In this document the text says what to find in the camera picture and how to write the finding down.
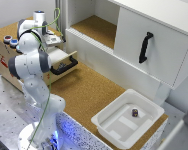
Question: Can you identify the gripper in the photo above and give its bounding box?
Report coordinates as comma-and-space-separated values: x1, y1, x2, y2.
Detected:
43, 32, 64, 47

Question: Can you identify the wooden drawer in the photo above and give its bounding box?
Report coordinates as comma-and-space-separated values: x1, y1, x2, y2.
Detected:
43, 45, 79, 85

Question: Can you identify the green button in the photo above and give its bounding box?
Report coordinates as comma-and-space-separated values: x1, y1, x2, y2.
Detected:
15, 45, 23, 54

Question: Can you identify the blue button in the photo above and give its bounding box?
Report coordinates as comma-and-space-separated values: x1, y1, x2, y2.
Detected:
9, 38, 20, 48

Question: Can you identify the white cabinet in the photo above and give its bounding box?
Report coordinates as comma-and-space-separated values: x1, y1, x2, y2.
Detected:
64, 0, 188, 108

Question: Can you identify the red button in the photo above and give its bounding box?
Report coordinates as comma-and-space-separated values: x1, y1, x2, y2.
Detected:
3, 35, 13, 44

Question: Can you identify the purple block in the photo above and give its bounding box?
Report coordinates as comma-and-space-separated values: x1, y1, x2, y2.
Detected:
131, 108, 140, 118

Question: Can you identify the white sliding door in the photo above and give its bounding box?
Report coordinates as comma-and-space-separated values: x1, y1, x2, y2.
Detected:
112, 6, 188, 90

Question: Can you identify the white plastic box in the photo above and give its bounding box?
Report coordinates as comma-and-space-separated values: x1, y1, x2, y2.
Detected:
90, 88, 166, 150

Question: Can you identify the black drawer handle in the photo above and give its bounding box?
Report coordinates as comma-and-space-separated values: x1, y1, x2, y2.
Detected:
49, 54, 79, 76

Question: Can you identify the green cable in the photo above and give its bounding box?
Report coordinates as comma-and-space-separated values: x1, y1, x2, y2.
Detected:
26, 7, 65, 150

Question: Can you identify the black door handle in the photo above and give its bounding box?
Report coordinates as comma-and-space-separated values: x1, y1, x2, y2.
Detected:
138, 31, 155, 65

